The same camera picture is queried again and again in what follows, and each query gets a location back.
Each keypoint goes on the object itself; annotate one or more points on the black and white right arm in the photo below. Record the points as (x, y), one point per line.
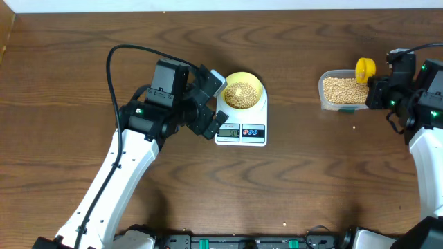
(415, 97)

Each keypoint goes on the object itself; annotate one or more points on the pale yellow plastic bowl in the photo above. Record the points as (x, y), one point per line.
(244, 77)

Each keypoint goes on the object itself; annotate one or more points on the white digital kitchen scale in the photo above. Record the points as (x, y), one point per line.
(244, 127)

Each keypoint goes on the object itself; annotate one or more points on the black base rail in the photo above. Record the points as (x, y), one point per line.
(186, 241)

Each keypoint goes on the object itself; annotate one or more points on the clear container of soybeans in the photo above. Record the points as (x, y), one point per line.
(339, 91)

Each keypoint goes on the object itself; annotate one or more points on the soybeans in yellow bowl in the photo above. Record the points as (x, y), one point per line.
(241, 95)

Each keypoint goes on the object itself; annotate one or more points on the yellow measuring scoop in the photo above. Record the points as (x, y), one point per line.
(365, 68)

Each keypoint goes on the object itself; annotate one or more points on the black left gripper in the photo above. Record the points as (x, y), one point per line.
(199, 125)

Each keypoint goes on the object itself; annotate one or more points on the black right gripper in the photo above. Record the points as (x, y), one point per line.
(376, 85)

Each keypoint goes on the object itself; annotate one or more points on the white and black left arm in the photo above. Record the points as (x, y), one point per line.
(177, 96)

